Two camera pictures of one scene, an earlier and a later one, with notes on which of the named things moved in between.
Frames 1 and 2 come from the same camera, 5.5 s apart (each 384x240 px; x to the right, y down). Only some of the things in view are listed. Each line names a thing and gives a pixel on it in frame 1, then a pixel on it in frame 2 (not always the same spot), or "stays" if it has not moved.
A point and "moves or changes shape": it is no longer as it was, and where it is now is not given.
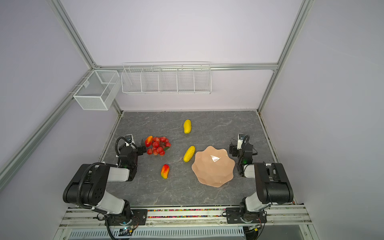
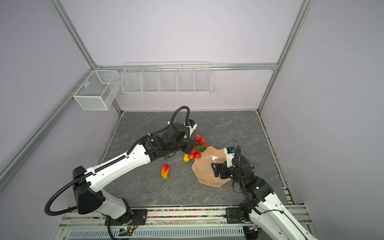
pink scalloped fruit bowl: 213,167 stays
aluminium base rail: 289,216 stays
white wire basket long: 167,78 stays
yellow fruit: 189,154 stays
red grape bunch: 159,145 moves or changes shape
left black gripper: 139,149 -> 190,144
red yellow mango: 165,171 stays
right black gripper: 233,150 -> 217,170
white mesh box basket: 98,91 stays
